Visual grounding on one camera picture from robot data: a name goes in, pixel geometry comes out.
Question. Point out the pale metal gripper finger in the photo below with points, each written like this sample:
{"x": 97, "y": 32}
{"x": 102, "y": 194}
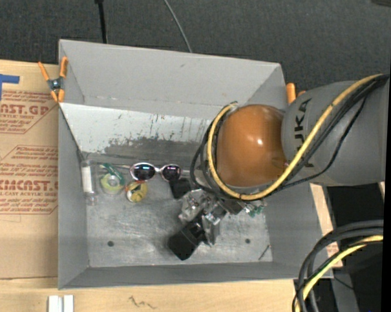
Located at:
{"x": 211, "y": 228}
{"x": 190, "y": 207}

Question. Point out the small black block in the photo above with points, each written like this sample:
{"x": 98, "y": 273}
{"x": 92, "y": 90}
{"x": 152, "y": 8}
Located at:
{"x": 180, "y": 187}

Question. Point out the large black box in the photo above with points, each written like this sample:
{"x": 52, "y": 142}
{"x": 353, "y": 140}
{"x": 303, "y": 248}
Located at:
{"x": 185, "y": 240}

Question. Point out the white-framed sunglasses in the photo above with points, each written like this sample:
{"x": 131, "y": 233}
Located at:
{"x": 143, "y": 172}

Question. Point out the grey metal bin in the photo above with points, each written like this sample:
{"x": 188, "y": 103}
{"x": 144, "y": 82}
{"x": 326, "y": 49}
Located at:
{"x": 131, "y": 223}

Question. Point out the clear plastic tube, white insert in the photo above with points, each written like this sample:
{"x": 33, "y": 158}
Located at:
{"x": 87, "y": 179}

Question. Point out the brown cardboard board, red print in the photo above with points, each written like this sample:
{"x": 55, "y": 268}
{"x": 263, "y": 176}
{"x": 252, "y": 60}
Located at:
{"x": 23, "y": 177}

